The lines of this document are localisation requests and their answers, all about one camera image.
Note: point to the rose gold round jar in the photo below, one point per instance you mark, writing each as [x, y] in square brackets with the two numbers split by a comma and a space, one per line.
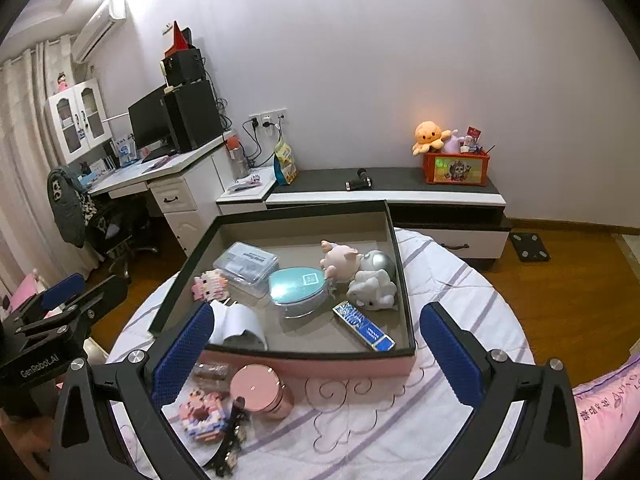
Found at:
[257, 387]

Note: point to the orange octopus plush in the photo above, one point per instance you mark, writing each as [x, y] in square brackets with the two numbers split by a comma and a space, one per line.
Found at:
[430, 135]

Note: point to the teal round case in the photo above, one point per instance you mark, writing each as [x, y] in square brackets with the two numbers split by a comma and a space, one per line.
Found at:
[297, 287]

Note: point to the purple plush toy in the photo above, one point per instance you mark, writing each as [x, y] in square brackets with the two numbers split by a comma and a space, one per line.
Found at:
[454, 142]

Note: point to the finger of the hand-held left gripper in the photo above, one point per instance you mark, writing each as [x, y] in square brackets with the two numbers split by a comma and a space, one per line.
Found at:
[62, 290]
[100, 295]

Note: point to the black keyboard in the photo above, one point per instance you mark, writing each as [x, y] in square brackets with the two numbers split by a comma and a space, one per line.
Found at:
[160, 155]

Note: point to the white air conditioner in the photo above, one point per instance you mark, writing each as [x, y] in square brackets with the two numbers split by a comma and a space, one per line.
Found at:
[97, 30]

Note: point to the small pink doll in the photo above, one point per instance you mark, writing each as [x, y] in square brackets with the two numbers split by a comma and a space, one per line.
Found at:
[63, 82]

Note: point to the yellow blue snack bag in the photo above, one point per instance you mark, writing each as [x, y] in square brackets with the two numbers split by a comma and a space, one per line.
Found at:
[285, 162]

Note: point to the blue rectangular tube box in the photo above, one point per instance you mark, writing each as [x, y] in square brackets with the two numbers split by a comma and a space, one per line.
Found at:
[362, 326]

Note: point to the clear plastic case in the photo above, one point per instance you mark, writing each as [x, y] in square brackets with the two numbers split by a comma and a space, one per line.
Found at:
[245, 265]

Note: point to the black speaker box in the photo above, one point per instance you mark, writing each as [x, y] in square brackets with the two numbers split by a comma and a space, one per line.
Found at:
[182, 67]

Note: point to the magazine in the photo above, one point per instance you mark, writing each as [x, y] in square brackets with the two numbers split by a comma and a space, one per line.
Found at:
[245, 184]

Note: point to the large black pink box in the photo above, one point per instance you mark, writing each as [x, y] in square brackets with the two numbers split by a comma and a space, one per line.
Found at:
[300, 330]

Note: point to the blue white carton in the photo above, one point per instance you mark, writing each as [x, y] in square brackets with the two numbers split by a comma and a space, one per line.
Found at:
[126, 149]

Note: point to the white desk with drawers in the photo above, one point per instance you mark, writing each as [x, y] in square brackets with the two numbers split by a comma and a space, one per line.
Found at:
[180, 200]

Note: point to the black office chair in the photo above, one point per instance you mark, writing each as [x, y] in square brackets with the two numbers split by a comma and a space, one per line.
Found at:
[115, 230]

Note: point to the pink donut block figure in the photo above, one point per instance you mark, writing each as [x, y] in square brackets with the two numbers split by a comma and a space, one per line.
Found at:
[200, 412]

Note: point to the white plastic device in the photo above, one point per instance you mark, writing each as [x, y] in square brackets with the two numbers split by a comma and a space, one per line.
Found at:
[237, 322]

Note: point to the orange storage box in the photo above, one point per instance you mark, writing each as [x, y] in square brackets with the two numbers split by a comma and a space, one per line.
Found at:
[455, 170]

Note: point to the white glass-door cabinet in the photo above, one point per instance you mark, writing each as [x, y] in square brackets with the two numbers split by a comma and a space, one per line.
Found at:
[75, 120]

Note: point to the pink pig toy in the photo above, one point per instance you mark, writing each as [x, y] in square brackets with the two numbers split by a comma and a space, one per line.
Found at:
[342, 260]

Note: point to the small black dumbbell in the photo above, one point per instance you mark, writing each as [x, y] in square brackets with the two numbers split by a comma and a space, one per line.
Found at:
[358, 180]

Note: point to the silver bottle with red lid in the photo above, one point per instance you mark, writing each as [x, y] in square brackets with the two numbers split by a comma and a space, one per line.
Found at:
[239, 160]

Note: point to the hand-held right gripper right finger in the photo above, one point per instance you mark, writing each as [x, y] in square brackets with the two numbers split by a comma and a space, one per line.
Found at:
[450, 360]

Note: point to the black bathroom scale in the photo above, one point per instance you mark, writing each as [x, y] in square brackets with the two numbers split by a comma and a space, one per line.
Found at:
[530, 246]

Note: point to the beige curtain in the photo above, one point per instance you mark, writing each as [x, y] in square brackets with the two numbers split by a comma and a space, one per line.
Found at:
[20, 160]

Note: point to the dark grey jacket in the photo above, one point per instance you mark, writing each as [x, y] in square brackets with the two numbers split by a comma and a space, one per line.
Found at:
[67, 205]

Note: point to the pink blanket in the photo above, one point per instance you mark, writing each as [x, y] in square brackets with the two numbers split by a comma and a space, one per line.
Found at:
[610, 410]

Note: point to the white wall socket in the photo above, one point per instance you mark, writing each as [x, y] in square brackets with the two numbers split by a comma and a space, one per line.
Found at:
[267, 115]

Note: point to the black computer monitor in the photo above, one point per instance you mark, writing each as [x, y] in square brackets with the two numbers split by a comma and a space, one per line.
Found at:
[147, 120]

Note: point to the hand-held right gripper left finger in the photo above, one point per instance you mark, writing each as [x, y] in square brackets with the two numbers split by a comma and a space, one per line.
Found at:
[182, 355]

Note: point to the black computer tower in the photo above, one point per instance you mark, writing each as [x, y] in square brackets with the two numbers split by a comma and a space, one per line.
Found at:
[192, 115]

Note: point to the red card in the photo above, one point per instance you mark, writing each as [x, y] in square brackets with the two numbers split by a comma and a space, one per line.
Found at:
[473, 136]

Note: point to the white elephant toy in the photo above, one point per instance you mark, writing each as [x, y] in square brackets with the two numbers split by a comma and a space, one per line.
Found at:
[372, 285]

